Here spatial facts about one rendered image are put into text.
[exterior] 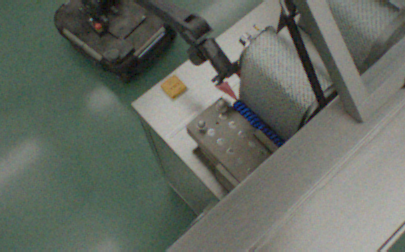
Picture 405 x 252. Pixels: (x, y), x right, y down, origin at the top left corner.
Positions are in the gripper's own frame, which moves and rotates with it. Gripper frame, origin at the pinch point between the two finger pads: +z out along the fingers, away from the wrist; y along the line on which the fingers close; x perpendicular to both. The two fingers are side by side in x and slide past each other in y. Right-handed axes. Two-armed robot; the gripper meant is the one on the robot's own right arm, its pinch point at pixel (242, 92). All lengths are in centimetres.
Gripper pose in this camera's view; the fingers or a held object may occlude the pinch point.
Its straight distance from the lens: 138.1
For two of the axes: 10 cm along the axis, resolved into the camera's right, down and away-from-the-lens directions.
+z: 6.0, 7.9, 1.7
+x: 3.0, -0.3, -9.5
